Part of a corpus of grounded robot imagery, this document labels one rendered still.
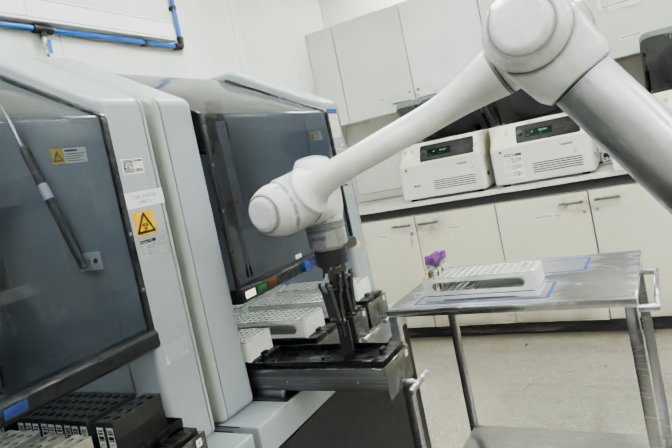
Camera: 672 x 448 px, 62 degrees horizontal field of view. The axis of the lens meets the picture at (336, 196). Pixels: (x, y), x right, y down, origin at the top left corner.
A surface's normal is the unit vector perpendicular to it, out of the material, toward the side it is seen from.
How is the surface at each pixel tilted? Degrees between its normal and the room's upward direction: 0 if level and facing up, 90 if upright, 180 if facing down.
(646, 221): 90
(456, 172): 90
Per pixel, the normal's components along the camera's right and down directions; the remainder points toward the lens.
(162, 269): 0.87, -0.15
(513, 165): -0.45, 0.14
